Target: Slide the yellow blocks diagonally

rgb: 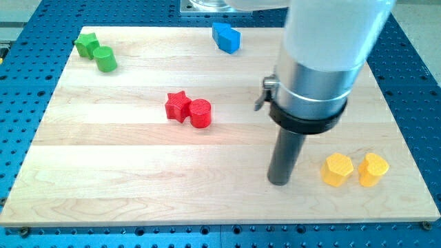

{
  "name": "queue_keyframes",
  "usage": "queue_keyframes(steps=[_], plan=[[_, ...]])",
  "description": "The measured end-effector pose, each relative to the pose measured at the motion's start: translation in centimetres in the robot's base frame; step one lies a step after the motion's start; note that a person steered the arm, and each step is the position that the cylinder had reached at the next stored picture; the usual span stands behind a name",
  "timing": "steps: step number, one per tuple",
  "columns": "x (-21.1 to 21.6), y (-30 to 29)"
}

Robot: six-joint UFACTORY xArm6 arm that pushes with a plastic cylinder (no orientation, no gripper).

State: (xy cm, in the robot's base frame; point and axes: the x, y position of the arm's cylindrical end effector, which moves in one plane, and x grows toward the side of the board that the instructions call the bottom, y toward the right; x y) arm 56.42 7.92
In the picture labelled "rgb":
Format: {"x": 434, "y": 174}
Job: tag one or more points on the green star block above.
{"x": 86, "y": 44}

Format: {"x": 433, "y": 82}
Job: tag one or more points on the blue pentagon block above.
{"x": 229, "y": 40}

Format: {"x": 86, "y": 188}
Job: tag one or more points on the green cylinder block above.
{"x": 105, "y": 59}

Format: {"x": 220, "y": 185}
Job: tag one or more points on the red cylinder block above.
{"x": 200, "y": 113}

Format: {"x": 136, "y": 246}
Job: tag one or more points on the blue cube block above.
{"x": 217, "y": 28}

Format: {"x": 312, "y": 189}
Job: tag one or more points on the silver cylinder with black clamp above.
{"x": 304, "y": 100}

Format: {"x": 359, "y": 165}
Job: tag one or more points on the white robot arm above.
{"x": 324, "y": 47}

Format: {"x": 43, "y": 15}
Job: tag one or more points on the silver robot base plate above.
{"x": 208, "y": 7}

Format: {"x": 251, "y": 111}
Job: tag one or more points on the light wooden board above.
{"x": 105, "y": 152}

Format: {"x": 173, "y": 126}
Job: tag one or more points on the yellow heart block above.
{"x": 371, "y": 170}

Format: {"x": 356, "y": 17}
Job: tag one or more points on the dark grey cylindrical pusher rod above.
{"x": 286, "y": 151}

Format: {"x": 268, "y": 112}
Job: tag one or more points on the red star block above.
{"x": 177, "y": 106}

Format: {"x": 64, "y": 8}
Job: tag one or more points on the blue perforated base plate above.
{"x": 37, "y": 38}

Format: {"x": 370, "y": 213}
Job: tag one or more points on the yellow hexagon block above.
{"x": 336, "y": 169}

